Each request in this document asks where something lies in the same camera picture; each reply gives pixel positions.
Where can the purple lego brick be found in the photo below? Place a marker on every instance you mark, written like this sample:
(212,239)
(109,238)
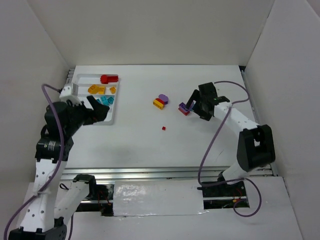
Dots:
(183,106)

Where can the yellow striped lego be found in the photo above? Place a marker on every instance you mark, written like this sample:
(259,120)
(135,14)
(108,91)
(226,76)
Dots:
(113,90)

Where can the small yellow square lego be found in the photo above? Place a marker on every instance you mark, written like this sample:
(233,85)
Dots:
(101,90)

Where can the yellow butterfly lego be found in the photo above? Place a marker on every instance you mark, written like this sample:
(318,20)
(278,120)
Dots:
(93,89)

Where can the teal flower lego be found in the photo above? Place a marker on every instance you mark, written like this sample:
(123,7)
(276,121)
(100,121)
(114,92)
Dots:
(110,100)

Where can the teal long lego brick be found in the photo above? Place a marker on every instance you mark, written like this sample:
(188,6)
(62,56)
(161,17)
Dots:
(104,100)

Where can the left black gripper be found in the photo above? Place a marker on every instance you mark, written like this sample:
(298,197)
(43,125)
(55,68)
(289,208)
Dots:
(88,113)

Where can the red rectangular lego brick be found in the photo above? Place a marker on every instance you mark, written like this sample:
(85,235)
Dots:
(112,78)

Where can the aluminium front rail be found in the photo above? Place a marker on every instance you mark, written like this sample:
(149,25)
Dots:
(153,173)

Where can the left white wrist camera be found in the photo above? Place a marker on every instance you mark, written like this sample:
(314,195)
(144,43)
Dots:
(69,95)

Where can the yellow long lego brick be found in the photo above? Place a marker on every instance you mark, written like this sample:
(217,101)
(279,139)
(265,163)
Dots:
(158,104)

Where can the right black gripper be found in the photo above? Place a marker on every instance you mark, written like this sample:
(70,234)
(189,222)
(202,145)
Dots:
(200,105)

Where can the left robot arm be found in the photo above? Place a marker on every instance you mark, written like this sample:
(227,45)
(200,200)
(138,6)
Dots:
(46,219)

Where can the red rounded picture lego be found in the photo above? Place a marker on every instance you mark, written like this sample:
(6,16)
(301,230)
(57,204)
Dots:
(104,79)

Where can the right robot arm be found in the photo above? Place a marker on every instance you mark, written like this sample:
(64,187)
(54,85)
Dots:
(255,145)

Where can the white taped cover plate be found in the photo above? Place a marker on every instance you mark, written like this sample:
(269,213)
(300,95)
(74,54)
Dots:
(157,198)

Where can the purple rounded lego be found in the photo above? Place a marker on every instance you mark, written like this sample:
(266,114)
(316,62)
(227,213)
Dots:
(163,98)

